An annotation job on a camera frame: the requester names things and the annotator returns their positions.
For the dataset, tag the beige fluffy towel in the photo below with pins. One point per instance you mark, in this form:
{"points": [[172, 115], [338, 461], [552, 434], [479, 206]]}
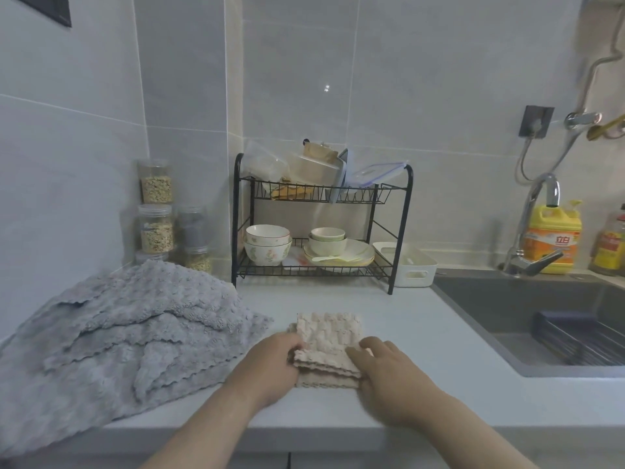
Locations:
{"points": [[327, 337]]}

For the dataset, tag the cream plastic spoon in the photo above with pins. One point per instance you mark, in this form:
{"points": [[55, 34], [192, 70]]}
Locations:
{"points": [[324, 260]]}

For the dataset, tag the cream bowl green rim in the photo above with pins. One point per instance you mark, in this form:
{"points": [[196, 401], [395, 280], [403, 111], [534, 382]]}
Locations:
{"points": [[328, 247]]}

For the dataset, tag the black wall socket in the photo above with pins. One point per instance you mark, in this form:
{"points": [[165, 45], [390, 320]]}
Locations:
{"points": [[534, 119]]}

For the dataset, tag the white bowl red rim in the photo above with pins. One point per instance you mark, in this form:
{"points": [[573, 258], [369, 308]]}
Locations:
{"points": [[267, 234]]}

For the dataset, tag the dark blue sink rack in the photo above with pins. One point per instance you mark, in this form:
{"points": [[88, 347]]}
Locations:
{"points": [[561, 318]]}

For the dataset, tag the person's left hand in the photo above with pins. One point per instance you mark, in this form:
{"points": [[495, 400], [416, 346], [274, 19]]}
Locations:
{"points": [[266, 371]]}

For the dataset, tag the pale yellow plate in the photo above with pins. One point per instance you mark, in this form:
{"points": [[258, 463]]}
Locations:
{"points": [[365, 261]]}

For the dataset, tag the white red printed mat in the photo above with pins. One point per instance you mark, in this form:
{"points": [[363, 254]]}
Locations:
{"points": [[293, 261]]}

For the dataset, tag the small cream bowl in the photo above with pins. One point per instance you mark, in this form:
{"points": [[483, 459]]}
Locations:
{"points": [[327, 233]]}

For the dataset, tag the clear lid blue rim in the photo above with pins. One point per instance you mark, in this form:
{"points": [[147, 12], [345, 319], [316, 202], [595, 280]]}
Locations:
{"points": [[376, 170]]}

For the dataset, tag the grey kitchen sink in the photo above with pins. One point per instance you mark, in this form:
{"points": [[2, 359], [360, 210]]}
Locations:
{"points": [[488, 307]]}

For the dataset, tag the clear empty jar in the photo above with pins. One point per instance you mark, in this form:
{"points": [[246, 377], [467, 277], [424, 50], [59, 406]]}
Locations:
{"points": [[191, 229]]}

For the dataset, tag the white floral bowl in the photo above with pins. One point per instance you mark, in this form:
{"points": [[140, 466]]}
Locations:
{"points": [[267, 253]]}

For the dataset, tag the person's right hand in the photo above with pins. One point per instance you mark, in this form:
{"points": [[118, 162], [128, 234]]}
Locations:
{"points": [[395, 385]]}

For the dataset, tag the chrome kitchen faucet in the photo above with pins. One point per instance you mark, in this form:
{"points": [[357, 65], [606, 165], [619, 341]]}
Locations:
{"points": [[549, 185]]}

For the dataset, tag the cream plate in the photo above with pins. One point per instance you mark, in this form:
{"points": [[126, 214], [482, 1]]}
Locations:
{"points": [[359, 251]]}

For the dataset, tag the grey blue container lid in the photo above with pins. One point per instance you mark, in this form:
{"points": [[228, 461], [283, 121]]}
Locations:
{"points": [[342, 175]]}

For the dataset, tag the yellow orange cloth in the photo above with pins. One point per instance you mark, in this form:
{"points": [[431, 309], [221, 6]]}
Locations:
{"points": [[290, 192]]}

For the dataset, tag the chrome water valve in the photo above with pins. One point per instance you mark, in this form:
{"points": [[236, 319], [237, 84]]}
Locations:
{"points": [[583, 119]]}

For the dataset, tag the grey corrugated pipe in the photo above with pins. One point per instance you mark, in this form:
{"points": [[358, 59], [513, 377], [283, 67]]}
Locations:
{"points": [[591, 78]]}

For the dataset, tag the grey wall cabinet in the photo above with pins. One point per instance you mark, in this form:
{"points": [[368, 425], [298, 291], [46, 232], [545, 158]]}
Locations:
{"points": [[44, 7]]}

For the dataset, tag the yellow detergent bottle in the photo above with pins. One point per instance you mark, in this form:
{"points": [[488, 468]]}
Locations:
{"points": [[554, 234]]}

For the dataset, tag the person's right forearm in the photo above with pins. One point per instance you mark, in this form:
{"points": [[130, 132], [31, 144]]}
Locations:
{"points": [[473, 439]]}

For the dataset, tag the sauce bottle yellow label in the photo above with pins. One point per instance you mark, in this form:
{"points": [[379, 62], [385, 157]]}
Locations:
{"points": [[610, 244]]}

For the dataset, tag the person's left forearm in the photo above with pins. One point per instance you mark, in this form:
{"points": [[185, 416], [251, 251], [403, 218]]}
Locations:
{"points": [[200, 434]]}

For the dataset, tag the white plastic basket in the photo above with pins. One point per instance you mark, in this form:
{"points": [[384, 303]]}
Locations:
{"points": [[415, 277]]}

